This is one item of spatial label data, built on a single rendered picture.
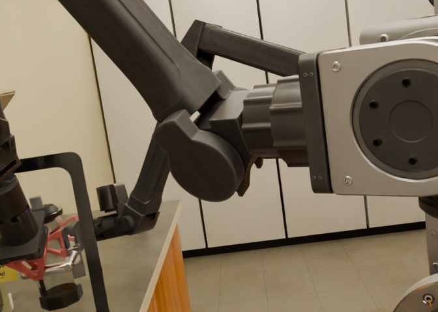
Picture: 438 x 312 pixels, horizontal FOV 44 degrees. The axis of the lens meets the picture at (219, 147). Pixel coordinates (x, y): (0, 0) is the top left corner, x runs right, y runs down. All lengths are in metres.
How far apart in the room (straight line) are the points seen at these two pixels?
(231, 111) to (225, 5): 3.51
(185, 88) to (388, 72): 0.19
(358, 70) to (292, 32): 3.58
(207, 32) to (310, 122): 0.69
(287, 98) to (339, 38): 3.60
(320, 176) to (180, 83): 0.16
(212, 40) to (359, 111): 0.71
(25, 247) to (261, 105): 0.54
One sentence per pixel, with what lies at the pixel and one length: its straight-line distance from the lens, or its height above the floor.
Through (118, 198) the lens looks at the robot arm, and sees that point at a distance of 1.31.
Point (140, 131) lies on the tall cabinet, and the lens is 4.10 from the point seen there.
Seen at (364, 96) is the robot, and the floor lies 1.47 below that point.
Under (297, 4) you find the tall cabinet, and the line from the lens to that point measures 4.04.
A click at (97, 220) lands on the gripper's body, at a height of 1.17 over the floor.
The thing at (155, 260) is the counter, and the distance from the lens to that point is 1.69.
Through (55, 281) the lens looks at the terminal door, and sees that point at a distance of 1.06.
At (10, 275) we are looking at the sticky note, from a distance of 1.07.
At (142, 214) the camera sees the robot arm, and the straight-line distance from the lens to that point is 1.25.
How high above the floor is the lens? 1.52
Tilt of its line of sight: 10 degrees down
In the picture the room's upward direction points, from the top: 8 degrees counter-clockwise
